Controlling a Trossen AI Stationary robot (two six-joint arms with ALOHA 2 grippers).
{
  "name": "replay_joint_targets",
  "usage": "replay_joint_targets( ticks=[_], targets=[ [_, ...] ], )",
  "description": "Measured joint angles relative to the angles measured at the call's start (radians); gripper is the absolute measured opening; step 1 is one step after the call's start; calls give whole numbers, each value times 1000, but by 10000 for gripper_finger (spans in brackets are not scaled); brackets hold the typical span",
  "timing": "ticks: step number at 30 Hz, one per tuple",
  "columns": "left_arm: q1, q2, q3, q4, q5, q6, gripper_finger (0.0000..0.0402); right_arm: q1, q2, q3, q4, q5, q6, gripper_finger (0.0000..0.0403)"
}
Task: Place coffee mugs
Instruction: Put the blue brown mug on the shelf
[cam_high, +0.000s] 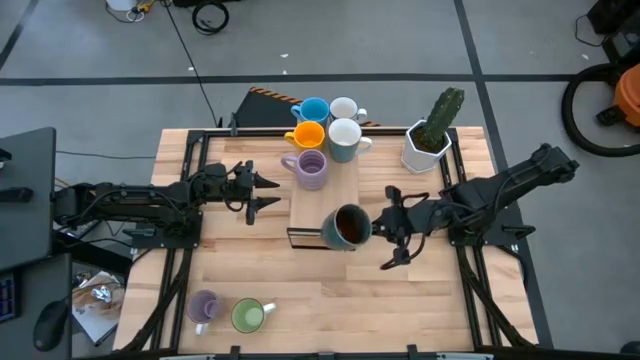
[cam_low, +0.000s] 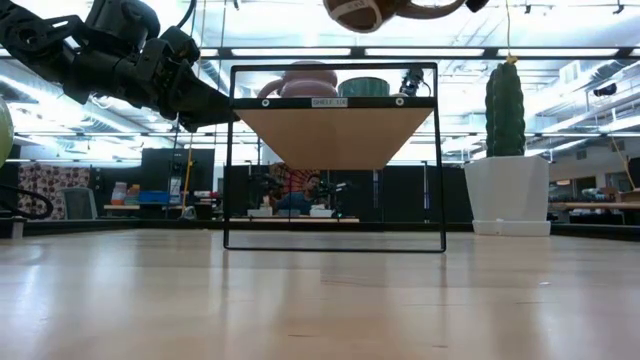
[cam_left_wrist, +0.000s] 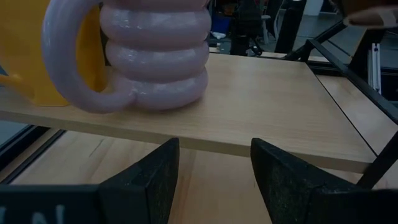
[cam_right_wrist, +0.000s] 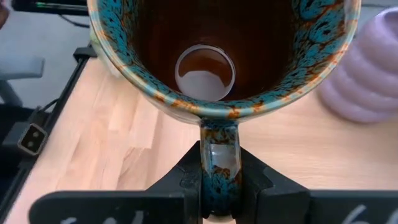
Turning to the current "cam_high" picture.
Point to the orange shop vacuum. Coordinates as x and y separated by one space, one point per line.
629 95

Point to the smooth lilac mug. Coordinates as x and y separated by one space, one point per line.
204 306

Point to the small black device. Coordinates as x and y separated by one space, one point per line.
15 194

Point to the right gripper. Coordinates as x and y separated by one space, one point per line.
407 220

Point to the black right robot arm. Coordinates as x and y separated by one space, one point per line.
490 195

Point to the crumpled foil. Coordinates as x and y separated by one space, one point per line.
101 293

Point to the small white mug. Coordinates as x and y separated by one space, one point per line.
344 106

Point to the black panel with orange stripes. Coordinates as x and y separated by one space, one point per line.
260 112

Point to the dark grey desk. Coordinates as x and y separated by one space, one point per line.
30 285

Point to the black aluminium table frame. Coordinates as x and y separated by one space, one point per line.
197 137

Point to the black equipment box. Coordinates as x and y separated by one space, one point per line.
620 30

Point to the black computer mouse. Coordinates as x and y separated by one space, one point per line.
50 327

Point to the orange mug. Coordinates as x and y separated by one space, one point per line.
307 135

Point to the ribbed lilac mug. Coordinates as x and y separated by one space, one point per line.
307 170

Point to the crumpled brown paper bag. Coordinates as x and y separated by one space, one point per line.
82 297

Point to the white hexagonal planter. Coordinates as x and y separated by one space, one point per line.
415 160

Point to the blue mug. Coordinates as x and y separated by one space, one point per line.
314 109

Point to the teal and brown glazed mug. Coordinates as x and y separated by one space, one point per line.
350 227

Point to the yellow plug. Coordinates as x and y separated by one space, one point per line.
145 6

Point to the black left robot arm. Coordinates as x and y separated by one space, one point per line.
125 202

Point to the white bucket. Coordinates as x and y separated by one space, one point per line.
120 4

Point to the black keyboard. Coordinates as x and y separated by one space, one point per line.
7 300

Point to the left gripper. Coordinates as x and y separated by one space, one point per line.
235 192

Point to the green cactus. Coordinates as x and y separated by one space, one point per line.
442 117

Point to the wooden shelf with black frame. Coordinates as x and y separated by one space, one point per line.
310 210

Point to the white paper sheet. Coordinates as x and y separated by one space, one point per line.
95 327

